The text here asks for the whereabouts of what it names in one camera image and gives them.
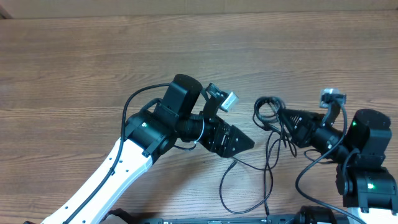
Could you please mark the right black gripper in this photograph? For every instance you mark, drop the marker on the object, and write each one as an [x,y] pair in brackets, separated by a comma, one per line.
[301,133]

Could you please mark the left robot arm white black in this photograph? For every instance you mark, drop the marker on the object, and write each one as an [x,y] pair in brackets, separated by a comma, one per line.
[188,112]

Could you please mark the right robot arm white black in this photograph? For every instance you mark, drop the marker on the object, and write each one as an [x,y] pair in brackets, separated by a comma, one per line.
[368,190]

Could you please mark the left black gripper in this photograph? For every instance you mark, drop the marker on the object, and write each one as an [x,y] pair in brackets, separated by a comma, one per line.
[222,149]

